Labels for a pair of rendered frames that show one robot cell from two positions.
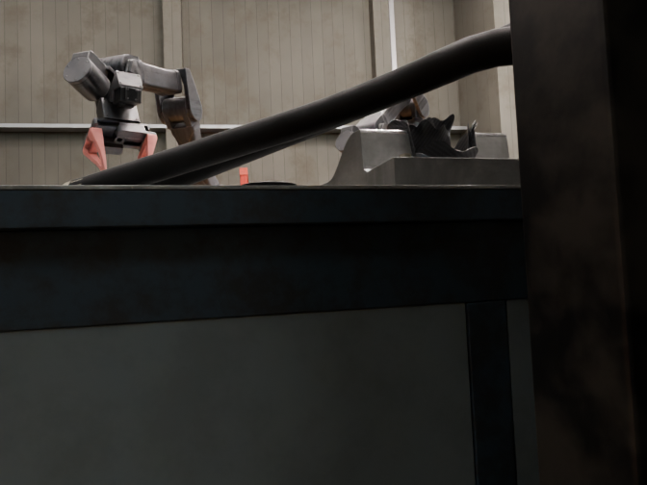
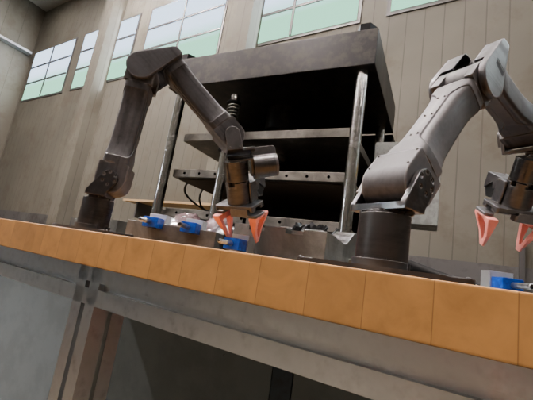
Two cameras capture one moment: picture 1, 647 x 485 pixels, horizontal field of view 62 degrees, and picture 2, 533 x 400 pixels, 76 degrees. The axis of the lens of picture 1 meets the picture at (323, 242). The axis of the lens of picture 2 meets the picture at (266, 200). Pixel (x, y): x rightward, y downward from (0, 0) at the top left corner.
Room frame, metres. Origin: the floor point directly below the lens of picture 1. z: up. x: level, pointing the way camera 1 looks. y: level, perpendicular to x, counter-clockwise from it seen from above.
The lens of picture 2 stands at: (1.89, 0.47, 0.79)
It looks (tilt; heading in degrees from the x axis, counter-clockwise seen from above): 11 degrees up; 222
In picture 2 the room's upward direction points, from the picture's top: 9 degrees clockwise
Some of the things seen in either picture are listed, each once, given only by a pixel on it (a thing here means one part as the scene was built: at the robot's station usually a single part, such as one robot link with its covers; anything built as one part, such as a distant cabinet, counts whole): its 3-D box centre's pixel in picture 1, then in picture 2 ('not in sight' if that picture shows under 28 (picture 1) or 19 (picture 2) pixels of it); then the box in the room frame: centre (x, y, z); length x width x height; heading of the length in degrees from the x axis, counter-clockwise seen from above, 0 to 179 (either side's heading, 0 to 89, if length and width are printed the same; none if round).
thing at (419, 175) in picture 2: not in sight; (389, 194); (1.46, 0.30, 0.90); 0.09 x 0.06 x 0.06; 76
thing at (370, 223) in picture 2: not in sight; (381, 244); (1.47, 0.30, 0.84); 0.20 x 0.07 x 0.08; 100
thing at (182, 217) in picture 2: not in sight; (205, 223); (1.14, -0.47, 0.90); 0.26 x 0.18 x 0.08; 32
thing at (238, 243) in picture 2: not in sight; (233, 244); (1.31, -0.14, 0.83); 0.13 x 0.05 x 0.05; 16
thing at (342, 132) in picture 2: not in sight; (281, 155); (0.22, -0.98, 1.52); 1.10 x 0.70 x 0.05; 105
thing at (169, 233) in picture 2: not in sight; (201, 235); (1.15, -0.48, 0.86); 0.50 x 0.26 x 0.11; 32
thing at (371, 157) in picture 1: (406, 183); (308, 246); (0.97, -0.16, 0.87); 0.50 x 0.26 x 0.14; 15
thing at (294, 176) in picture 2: not in sight; (275, 191); (0.23, -0.97, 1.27); 1.10 x 0.74 x 0.05; 105
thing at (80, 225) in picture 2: not in sight; (95, 215); (1.58, -0.29, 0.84); 0.20 x 0.07 x 0.08; 100
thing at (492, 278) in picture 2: not in sight; (510, 285); (1.00, 0.38, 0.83); 0.13 x 0.05 x 0.05; 38
